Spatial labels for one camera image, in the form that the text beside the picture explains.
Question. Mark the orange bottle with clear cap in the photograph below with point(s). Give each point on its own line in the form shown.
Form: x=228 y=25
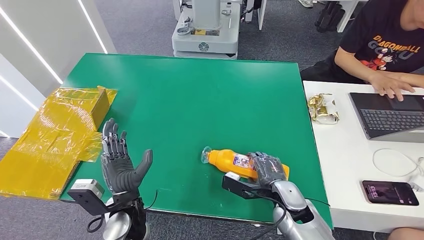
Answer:
x=225 y=160

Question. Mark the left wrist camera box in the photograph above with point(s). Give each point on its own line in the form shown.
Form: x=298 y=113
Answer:
x=86 y=187

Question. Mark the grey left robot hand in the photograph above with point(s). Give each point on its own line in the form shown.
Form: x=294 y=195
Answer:
x=117 y=169

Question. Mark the white desk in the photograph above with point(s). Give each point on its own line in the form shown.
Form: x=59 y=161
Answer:
x=344 y=165

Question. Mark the white table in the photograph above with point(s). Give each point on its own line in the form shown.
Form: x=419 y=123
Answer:
x=348 y=10

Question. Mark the black bag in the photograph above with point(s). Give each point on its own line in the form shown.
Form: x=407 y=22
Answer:
x=329 y=16

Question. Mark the person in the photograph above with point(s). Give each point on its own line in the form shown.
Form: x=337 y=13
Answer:
x=381 y=33

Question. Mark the grey laptop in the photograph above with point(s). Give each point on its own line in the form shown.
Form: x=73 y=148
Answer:
x=387 y=121

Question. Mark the black smartphone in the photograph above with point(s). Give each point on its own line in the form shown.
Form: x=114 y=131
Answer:
x=389 y=193

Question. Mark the person's left forearm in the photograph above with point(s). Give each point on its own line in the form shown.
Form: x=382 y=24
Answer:
x=412 y=79

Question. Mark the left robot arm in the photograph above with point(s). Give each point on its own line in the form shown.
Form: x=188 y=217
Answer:
x=117 y=227

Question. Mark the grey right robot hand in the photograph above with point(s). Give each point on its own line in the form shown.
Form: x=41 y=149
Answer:
x=270 y=169

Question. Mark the person's right forearm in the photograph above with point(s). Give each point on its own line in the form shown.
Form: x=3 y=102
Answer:
x=352 y=64

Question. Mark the person's right hand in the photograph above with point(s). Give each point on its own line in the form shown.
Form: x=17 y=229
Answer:
x=389 y=84

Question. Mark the yellow taped cardboard box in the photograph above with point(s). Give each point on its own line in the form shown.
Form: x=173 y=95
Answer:
x=49 y=139

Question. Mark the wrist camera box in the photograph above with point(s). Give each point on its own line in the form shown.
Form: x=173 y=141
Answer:
x=232 y=176
x=86 y=187

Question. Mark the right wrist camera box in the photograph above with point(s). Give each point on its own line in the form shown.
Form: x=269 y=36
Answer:
x=232 y=176

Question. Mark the gold snack packet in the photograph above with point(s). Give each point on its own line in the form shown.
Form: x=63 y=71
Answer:
x=323 y=109

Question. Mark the grey mobile robot base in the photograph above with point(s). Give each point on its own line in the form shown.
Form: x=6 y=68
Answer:
x=205 y=39

